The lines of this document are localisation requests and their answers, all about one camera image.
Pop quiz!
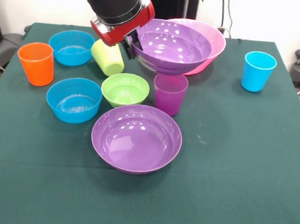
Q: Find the large pink bowl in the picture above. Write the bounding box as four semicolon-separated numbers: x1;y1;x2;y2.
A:
163;17;228;79

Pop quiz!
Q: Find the dark green tablecloth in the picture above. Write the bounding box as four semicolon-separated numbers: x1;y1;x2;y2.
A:
0;19;300;224

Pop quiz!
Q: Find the blue bowl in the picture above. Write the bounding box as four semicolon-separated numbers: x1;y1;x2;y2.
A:
47;28;96;68
44;75;104;126

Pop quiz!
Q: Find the orange cup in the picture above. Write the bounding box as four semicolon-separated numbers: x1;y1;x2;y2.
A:
15;40;57;88

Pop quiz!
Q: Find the grey chair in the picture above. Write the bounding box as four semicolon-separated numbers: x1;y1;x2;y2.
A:
0;31;25;72

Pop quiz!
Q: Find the purple cup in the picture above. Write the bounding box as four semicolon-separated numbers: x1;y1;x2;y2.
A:
151;72;190;118

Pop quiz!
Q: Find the black wall cable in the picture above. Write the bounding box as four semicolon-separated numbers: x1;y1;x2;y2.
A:
217;0;236;38

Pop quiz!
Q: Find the purple bowl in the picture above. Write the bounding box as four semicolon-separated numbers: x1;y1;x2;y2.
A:
88;100;185;178
128;17;215;80

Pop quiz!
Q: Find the green ribbed bowl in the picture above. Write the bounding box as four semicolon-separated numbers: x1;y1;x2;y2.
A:
99;71;152;111

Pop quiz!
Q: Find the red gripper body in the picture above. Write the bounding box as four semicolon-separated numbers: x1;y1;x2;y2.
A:
88;0;157;51

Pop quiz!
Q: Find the blue cup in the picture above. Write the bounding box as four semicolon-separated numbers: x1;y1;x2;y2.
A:
240;50;278;94

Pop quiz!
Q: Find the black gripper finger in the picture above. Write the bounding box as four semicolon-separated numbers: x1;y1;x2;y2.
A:
129;29;146;52
120;37;139;61

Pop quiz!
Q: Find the lime green cup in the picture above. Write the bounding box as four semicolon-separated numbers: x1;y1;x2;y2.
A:
89;38;127;78

